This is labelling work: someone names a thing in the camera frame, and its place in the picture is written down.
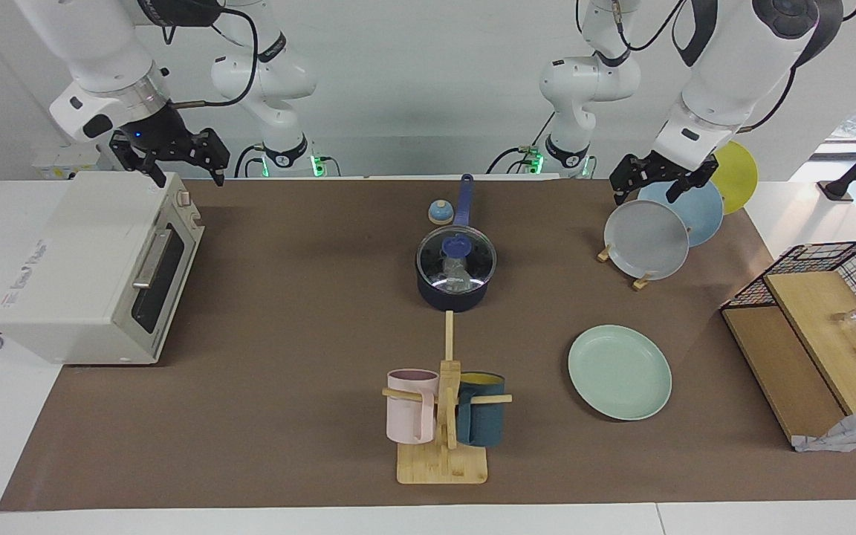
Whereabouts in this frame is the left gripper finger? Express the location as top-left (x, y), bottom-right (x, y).
top-left (664, 160), bottom-right (719, 204)
top-left (609, 156), bottom-right (643, 206)

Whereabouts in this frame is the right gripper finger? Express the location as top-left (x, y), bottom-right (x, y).
top-left (110, 132), bottom-right (169, 188)
top-left (190, 128), bottom-right (230, 187)

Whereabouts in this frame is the glass lid with blue knob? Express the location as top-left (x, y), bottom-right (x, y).
top-left (416, 225), bottom-right (498, 292)

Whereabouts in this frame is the white vermicelli bundle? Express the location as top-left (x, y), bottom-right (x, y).
top-left (439, 253), bottom-right (475, 292)

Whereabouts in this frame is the light blue plate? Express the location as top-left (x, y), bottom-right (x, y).
top-left (638, 181), bottom-right (724, 247)

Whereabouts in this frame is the yellow plate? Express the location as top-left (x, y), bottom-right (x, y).
top-left (710, 141), bottom-right (759, 215)

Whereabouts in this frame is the grey plate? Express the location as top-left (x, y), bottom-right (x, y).
top-left (604, 199), bottom-right (690, 281)

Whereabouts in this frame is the wooden plate rack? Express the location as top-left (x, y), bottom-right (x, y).
top-left (597, 241), bottom-right (653, 291)

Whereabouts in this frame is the light green plate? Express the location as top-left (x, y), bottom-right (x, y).
top-left (568, 325), bottom-right (672, 421)

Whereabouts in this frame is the white power strip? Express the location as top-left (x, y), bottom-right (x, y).
top-left (30, 145), bottom-right (113, 181)

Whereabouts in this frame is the cream toaster oven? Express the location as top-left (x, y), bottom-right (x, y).
top-left (0, 171), bottom-right (204, 365)

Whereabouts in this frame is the brown table mat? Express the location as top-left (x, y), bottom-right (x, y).
top-left (0, 178), bottom-right (856, 512)

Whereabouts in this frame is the brown cork board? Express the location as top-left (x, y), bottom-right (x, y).
top-left (722, 306), bottom-right (845, 443)

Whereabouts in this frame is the dark teal mug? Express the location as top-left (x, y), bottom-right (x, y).
top-left (456, 372), bottom-right (506, 447)

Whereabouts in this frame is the grey white plastic bag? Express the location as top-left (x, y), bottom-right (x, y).
top-left (792, 405), bottom-right (856, 453)

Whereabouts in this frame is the pink mug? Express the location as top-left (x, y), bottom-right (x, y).
top-left (386, 369), bottom-right (440, 445)

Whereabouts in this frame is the wooden mug tree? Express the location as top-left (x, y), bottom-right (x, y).
top-left (382, 311), bottom-right (512, 485)

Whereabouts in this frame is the black base cable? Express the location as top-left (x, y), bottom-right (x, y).
top-left (486, 111), bottom-right (557, 176)
top-left (233, 143), bottom-right (269, 179)

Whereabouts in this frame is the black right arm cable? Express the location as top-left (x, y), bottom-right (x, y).
top-left (164, 4), bottom-right (260, 109)

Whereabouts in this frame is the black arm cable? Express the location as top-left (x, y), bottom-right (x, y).
top-left (164, 4), bottom-right (260, 109)
top-left (610, 0), bottom-right (856, 134)

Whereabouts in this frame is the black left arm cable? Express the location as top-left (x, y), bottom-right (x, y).
top-left (610, 0), bottom-right (856, 134)

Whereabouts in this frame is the dark pot with blue handle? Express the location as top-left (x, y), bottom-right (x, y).
top-left (416, 174), bottom-right (498, 313)

